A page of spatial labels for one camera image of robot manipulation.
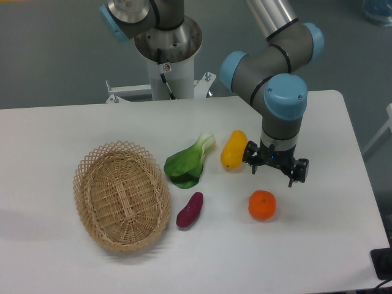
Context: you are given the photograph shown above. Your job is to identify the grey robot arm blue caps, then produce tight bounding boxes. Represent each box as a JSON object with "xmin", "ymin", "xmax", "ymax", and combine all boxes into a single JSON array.
[{"xmin": 100, "ymin": 1, "xmax": 324, "ymax": 183}]

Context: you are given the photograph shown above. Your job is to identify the blue object top right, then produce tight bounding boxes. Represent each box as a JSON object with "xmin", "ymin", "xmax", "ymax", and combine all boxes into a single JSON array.
[{"xmin": 362, "ymin": 0, "xmax": 391, "ymax": 27}]

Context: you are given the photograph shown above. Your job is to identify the woven wicker basket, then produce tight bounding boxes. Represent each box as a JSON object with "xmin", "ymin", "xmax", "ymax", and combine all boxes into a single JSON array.
[{"xmin": 73, "ymin": 141, "xmax": 172, "ymax": 252}]

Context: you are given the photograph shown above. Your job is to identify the green bok choy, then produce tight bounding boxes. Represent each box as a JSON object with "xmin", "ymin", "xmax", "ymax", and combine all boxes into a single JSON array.
[{"xmin": 164, "ymin": 132, "xmax": 216, "ymax": 189}]

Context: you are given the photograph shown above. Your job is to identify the black device at table edge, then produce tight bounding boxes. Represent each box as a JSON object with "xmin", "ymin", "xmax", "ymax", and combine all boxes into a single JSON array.
[{"xmin": 370, "ymin": 247, "xmax": 391, "ymax": 281}]

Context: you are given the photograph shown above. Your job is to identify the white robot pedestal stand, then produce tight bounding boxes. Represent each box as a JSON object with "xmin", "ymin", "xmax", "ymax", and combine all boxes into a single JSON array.
[{"xmin": 106, "ymin": 16, "xmax": 216, "ymax": 103}]

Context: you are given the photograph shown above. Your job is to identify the yellow squash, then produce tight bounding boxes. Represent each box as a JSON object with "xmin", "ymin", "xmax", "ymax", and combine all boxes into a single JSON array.
[{"xmin": 220, "ymin": 130, "xmax": 248, "ymax": 170}]

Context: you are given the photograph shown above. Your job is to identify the white frame at right edge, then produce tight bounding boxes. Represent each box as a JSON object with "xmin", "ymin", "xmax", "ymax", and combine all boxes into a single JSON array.
[{"xmin": 362, "ymin": 104, "xmax": 391, "ymax": 162}]

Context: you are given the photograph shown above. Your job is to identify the black cable on pedestal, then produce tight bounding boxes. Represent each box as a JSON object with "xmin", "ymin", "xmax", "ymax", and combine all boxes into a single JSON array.
[{"xmin": 156, "ymin": 48, "xmax": 178, "ymax": 100}]

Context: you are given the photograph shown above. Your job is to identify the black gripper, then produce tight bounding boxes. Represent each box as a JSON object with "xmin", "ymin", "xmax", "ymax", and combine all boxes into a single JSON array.
[{"xmin": 242, "ymin": 141, "xmax": 309, "ymax": 187}]

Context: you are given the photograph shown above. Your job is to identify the orange fruit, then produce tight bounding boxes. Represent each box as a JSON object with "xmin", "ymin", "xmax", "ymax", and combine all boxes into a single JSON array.
[{"xmin": 248, "ymin": 190, "xmax": 276, "ymax": 221}]

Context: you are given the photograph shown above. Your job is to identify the purple sweet potato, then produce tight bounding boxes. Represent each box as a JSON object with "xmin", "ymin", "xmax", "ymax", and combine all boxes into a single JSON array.
[{"xmin": 176, "ymin": 192, "xmax": 204, "ymax": 229}]

